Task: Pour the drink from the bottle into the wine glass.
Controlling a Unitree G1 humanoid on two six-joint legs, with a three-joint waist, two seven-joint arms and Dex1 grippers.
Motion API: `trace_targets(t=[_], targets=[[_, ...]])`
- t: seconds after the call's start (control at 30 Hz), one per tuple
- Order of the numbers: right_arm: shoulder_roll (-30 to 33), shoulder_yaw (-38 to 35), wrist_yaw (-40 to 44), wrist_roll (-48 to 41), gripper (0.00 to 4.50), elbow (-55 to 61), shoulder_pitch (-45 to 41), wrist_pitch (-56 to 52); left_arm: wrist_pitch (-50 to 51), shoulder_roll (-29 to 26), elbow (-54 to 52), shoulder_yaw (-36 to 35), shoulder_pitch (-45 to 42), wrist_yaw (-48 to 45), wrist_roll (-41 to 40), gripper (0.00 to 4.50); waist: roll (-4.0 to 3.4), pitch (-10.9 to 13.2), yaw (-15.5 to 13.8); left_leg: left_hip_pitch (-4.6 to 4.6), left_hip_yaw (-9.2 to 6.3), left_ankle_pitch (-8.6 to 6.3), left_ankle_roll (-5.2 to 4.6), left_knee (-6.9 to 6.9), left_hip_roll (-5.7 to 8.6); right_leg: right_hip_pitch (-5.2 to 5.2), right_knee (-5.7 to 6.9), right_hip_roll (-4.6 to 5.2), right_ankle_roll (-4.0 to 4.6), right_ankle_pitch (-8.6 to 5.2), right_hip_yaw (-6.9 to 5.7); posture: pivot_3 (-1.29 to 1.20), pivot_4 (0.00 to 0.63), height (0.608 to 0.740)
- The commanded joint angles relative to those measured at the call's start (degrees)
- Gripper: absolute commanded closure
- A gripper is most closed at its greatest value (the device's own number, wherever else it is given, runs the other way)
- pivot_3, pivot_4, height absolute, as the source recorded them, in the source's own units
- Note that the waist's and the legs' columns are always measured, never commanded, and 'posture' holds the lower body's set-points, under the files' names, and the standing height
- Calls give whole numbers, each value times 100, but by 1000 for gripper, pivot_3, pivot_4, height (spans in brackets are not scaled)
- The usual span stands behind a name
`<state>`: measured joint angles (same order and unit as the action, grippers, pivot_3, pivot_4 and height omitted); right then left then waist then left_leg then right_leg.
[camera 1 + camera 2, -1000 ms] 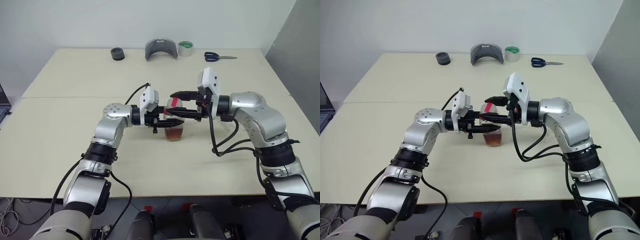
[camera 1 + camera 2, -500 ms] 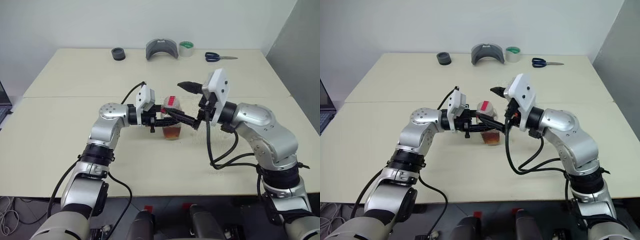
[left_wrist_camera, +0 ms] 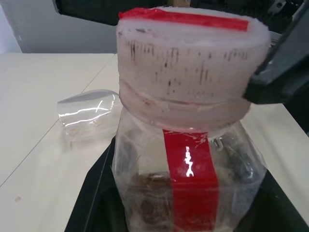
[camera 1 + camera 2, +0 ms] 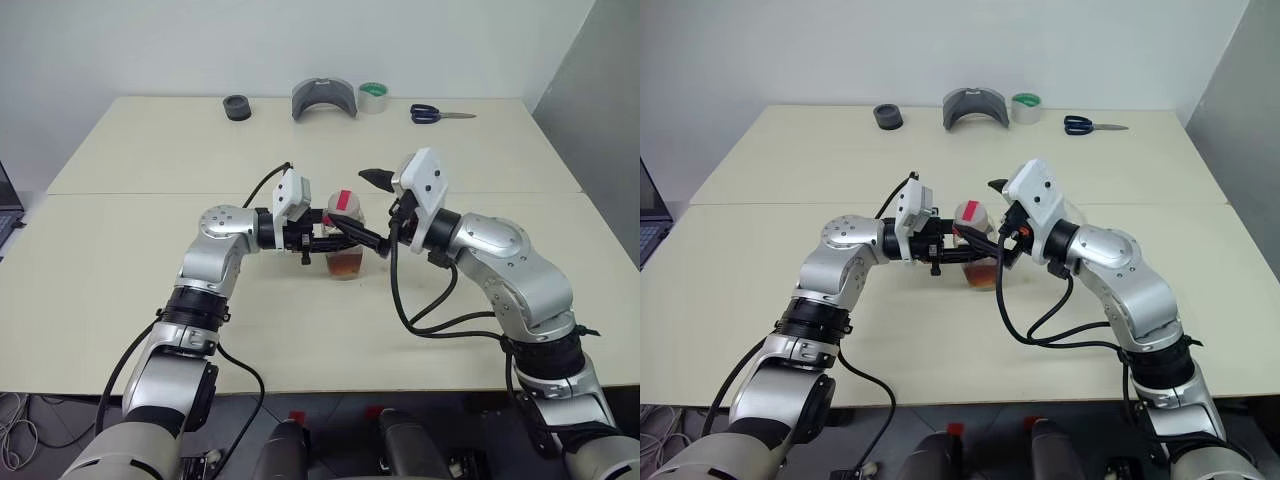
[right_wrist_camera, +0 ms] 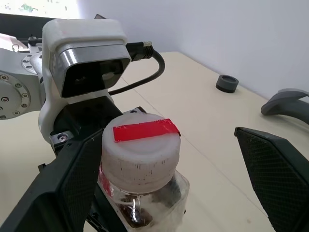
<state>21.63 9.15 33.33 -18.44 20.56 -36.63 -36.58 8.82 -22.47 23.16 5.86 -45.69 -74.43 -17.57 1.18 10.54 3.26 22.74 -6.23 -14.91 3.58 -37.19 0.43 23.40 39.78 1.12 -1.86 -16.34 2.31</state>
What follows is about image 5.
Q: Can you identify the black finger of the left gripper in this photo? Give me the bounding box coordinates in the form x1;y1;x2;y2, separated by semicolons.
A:
84;183;130;232

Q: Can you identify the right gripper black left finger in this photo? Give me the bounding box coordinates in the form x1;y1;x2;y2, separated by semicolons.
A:
0;128;105;232

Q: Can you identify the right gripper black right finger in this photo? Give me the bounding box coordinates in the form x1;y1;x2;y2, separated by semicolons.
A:
234;126;309;232

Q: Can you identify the clear bottle with white cap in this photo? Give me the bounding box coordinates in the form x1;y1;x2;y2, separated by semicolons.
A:
97;113;191;229

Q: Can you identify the small grey round cap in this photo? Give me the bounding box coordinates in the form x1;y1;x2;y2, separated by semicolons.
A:
215;74;239;94

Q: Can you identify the grey curved plastic handle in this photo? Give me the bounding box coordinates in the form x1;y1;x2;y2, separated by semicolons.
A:
261;88;309;134

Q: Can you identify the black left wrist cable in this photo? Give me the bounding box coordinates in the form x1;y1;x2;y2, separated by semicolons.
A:
108;40;166;96

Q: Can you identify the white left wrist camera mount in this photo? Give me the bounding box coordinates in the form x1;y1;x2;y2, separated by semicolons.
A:
38;18;132;144

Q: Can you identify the black background frame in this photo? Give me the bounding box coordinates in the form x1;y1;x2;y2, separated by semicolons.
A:
0;13;57;41

